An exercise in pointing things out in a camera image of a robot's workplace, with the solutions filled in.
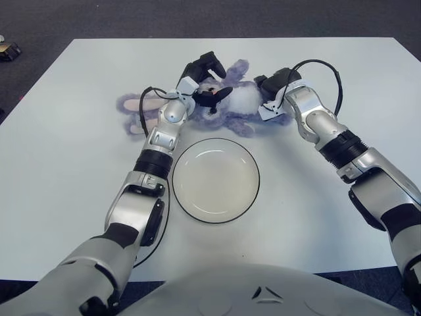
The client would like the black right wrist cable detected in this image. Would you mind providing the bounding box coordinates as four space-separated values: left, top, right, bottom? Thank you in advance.
278 59 343 116

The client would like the purple plush bunny doll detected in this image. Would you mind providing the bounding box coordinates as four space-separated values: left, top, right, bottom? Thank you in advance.
114 59 295 141

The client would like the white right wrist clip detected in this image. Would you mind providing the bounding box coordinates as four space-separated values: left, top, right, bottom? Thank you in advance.
258 78 310 122

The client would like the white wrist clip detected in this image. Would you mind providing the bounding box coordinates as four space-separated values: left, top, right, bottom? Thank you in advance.
258 78 310 122
166 76 200 106

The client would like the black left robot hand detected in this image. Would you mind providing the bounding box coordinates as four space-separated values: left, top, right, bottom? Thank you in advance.
179 51 234 109

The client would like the white plate with black rim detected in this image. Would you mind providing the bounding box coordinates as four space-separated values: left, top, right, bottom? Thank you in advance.
172 138 260 225

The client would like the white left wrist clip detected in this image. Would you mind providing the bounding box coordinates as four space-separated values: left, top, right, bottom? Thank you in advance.
166 76 200 106

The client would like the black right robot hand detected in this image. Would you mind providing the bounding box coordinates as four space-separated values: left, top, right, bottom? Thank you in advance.
253 67 303 101

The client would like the black and yellow floor box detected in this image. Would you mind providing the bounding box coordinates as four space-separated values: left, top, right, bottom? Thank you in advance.
0 34 21 62

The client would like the grey robot torso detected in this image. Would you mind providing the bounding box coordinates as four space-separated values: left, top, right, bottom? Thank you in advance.
116 263 412 316

